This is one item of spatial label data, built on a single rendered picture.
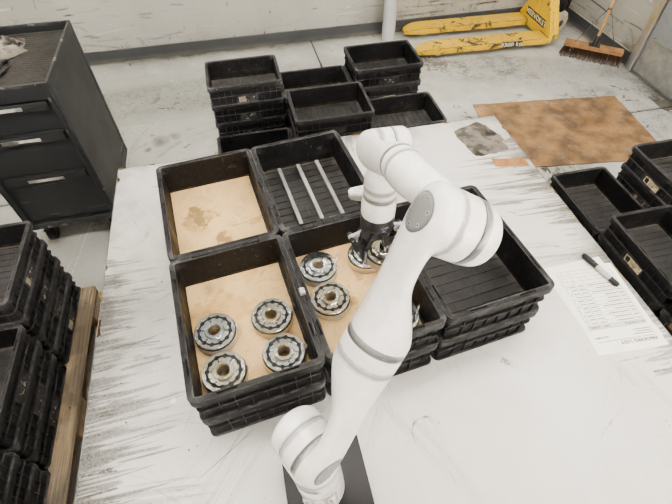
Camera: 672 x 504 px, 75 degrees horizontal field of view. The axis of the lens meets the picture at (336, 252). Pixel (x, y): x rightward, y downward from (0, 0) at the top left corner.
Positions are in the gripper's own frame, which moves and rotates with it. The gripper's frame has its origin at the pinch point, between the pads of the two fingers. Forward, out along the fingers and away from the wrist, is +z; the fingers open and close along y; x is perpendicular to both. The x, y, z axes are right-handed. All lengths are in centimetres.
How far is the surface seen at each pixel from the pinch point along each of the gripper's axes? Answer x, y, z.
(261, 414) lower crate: -18.6, -35.4, 27.0
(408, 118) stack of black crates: 132, 80, 60
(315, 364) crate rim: -19.7, -21.1, 7.1
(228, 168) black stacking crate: 59, -27, 12
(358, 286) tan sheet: 3.1, -2.0, 16.9
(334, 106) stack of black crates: 140, 38, 50
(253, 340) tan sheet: -3.7, -32.7, 17.1
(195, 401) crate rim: -19, -47, 7
